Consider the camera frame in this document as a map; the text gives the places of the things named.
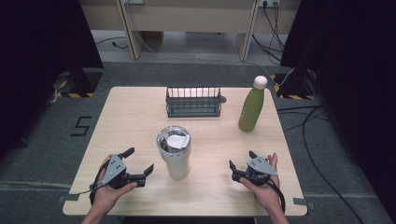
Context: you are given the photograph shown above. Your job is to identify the short black floor cable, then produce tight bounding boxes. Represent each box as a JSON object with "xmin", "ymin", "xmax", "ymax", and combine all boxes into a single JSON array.
[{"xmin": 94, "ymin": 36, "xmax": 129, "ymax": 50}]

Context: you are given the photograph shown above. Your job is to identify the person's right hand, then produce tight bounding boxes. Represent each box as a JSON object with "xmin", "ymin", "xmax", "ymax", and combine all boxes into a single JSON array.
[{"xmin": 239, "ymin": 152, "xmax": 286, "ymax": 216}]

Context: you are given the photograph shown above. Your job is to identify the black curtain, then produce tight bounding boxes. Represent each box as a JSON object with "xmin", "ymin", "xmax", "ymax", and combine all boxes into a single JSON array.
[
  {"xmin": 0, "ymin": 0, "xmax": 105, "ymax": 161},
  {"xmin": 279, "ymin": 0, "xmax": 396, "ymax": 216}
]

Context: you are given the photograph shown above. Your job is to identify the grey tape piece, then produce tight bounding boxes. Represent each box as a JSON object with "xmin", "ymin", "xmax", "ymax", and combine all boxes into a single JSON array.
[
  {"xmin": 57, "ymin": 193, "xmax": 80, "ymax": 203},
  {"xmin": 292, "ymin": 197, "xmax": 316, "ymax": 210}
]

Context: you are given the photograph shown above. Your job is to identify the person's left hand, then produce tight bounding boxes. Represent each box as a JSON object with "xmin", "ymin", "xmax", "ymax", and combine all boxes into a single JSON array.
[{"xmin": 90, "ymin": 154, "xmax": 139, "ymax": 216}]

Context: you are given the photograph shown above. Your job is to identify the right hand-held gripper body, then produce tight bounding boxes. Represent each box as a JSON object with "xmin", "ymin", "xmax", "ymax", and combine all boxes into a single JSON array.
[{"xmin": 239, "ymin": 155, "xmax": 279, "ymax": 187}]

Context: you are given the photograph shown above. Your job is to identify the dark wire rack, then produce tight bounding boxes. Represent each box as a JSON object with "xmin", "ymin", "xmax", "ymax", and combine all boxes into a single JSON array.
[{"xmin": 164, "ymin": 86, "xmax": 223, "ymax": 119}]

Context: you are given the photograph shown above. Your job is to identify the long black floor cables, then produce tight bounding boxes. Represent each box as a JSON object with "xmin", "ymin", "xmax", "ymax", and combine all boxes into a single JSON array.
[{"xmin": 276, "ymin": 104, "xmax": 366, "ymax": 224}]

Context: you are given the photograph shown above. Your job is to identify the cream tumbler with clear lid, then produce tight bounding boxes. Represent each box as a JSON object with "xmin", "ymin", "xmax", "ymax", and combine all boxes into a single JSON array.
[{"xmin": 156, "ymin": 124, "xmax": 192, "ymax": 181}]

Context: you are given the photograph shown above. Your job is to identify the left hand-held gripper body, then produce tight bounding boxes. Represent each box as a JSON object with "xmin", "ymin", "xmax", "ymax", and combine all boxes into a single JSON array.
[{"xmin": 98, "ymin": 152, "xmax": 148, "ymax": 190}]

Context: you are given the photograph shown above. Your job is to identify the hanging black cable bundle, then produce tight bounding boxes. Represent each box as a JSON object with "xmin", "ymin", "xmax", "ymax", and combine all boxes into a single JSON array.
[{"xmin": 251, "ymin": 2, "xmax": 286, "ymax": 65}]

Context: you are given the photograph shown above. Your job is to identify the beige desk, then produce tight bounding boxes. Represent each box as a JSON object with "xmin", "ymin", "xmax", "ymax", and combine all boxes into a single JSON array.
[{"xmin": 78, "ymin": 0, "xmax": 303, "ymax": 62}]

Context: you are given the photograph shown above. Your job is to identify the stand base with hazard tape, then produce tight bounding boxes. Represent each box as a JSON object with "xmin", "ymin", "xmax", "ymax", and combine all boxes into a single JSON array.
[
  {"xmin": 270, "ymin": 68, "xmax": 318, "ymax": 101},
  {"xmin": 52, "ymin": 67, "xmax": 105, "ymax": 99}
]

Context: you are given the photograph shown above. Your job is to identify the green bottle with white cap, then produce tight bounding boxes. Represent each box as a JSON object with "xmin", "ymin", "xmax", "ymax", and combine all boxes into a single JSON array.
[{"xmin": 237, "ymin": 75, "xmax": 269, "ymax": 133}]

